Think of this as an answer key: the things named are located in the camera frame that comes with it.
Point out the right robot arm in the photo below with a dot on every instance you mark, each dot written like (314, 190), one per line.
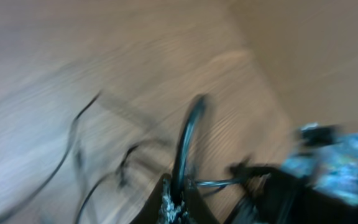
(317, 183)

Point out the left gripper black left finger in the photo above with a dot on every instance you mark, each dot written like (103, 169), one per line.
(149, 214)

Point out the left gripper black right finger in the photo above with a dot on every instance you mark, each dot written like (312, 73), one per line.
(197, 211)

